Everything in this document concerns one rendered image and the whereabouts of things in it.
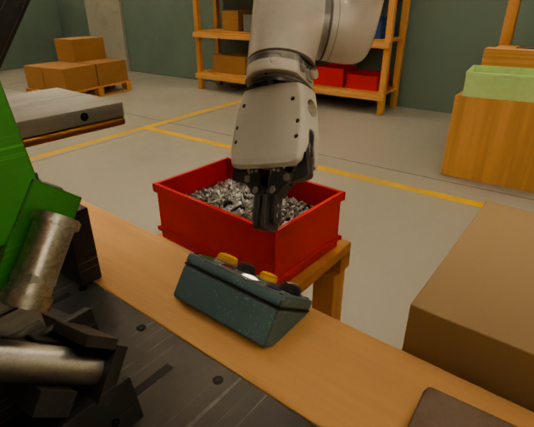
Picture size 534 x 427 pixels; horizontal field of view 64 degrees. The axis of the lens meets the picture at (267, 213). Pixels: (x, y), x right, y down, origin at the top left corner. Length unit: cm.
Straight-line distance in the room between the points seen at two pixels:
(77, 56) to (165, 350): 667
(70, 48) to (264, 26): 656
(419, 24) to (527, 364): 546
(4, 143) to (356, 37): 40
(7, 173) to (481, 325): 48
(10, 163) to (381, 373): 40
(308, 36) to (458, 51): 521
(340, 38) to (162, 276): 39
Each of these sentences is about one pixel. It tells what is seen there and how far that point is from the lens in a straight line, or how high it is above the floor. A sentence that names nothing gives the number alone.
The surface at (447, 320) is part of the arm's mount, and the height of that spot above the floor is 93.
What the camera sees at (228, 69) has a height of 32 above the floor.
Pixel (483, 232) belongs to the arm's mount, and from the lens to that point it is 70.
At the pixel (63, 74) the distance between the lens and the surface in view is 639.
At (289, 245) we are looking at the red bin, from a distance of 72.
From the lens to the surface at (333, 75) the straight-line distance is 570.
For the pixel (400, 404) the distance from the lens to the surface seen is 46.
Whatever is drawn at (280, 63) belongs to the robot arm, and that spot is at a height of 118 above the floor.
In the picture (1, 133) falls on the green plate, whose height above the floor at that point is 115.
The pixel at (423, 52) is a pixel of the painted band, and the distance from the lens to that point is 584.
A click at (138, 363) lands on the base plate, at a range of 50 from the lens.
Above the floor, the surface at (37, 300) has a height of 104.
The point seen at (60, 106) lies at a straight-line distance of 59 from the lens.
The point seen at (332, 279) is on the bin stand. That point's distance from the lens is 90.
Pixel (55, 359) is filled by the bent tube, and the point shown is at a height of 99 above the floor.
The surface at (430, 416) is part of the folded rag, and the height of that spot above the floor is 93.
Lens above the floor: 125
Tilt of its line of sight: 27 degrees down
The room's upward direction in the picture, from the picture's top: straight up
